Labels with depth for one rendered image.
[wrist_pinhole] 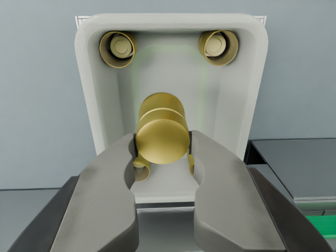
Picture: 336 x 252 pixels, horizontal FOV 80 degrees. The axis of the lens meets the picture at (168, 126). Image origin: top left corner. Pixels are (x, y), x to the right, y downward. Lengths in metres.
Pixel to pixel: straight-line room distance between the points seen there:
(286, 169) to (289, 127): 0.09
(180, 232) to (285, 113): 0.24
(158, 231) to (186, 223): 0.04
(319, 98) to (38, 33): 0.40
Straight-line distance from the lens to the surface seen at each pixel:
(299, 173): 0.32
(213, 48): 0.25
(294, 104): 0.37
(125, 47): 0.25
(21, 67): 0.34
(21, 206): 0.43
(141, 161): 0.28
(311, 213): 0.30
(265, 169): 0.30
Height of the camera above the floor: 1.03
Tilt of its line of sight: 61 degrees down
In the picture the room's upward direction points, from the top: 175 degrees clockwise
